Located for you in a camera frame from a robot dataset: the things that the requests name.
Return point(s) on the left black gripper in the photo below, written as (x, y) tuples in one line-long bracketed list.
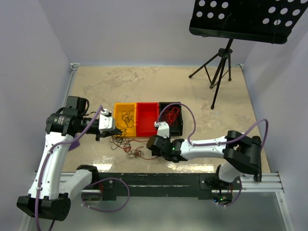
[(114, 131)]

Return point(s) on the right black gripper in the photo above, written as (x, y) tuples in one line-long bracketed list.
[(154, 153)]

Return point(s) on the yellow plastic bin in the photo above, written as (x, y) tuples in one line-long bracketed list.
[(125, 114)]

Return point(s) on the red plastic bin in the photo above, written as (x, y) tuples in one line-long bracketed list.
[(146, 115)]

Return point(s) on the black plastic bin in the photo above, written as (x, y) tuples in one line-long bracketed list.
[(173, 116)]

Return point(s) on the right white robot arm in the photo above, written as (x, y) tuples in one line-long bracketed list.
[(242, 153)]

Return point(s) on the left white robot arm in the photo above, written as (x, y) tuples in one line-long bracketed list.
[(47, 198)]

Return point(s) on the purple box with metal insert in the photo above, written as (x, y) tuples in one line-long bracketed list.
[(74, 143)]

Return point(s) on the black music stand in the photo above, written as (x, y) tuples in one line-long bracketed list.
[(266, 21)]

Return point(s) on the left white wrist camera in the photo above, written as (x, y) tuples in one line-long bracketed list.
[(106, 121)]

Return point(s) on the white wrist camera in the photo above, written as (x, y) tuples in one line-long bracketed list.
[(106, 121), (162, 129)]

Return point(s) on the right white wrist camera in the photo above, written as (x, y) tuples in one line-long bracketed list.
[(162, 129)]

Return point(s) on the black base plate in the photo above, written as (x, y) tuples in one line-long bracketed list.
[(195, 185)]

